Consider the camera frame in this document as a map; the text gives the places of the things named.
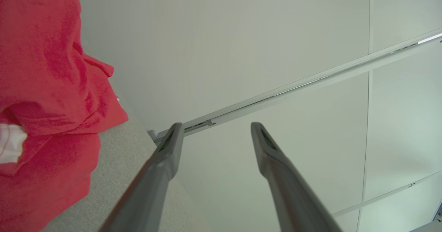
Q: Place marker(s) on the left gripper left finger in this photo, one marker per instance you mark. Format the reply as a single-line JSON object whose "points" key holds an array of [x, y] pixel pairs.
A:
{"points": [[155, 176]]}

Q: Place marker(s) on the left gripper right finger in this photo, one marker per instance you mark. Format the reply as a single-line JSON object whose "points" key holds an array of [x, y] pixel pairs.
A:
{"points": [[290, 190]]}

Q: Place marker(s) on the red jersey with white sleeves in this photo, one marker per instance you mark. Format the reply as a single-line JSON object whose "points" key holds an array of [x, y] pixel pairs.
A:
{"points": [[41, 69]]}

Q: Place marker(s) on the metal floor rail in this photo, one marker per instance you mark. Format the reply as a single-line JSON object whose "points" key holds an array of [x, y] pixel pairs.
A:
{"points": [[310, 81]]}

